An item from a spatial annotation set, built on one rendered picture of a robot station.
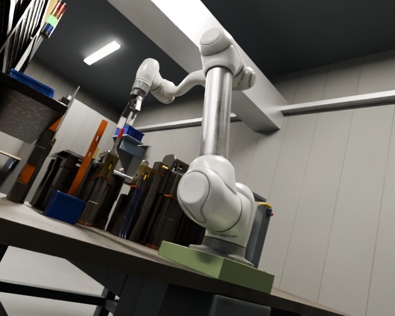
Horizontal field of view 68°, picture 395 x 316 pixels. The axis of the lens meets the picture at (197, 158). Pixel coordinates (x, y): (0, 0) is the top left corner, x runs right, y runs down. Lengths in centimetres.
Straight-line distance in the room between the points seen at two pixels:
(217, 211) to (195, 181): 11
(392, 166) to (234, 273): 260
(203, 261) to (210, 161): 30
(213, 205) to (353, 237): 245
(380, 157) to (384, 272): 109
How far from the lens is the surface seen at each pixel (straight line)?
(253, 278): 103
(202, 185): 83
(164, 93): 173
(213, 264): 91
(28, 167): 143
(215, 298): 90
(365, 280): 311
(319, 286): 322
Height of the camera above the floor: 75
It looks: 17 degrees up
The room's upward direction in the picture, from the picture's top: 19 degrees clockwise
